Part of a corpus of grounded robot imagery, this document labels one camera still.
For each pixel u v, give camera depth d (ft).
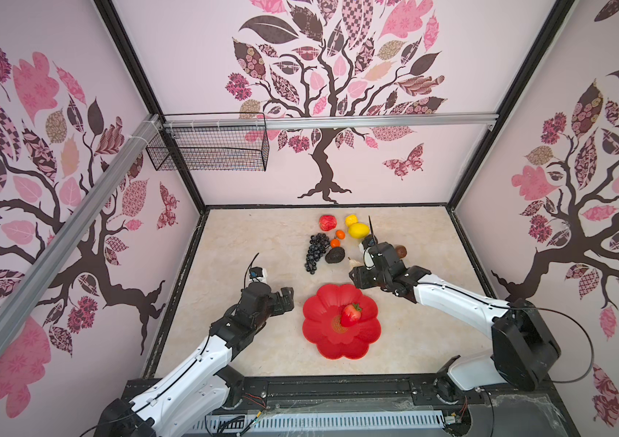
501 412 2.33
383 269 2.16
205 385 1.96
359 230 3.72
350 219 3.51
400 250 3.31
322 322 2.86
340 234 3.51
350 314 2.78
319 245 3.38
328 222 3.56
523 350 1.39
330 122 3.06
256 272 2.38
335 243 3.43
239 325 1.99
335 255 3.22
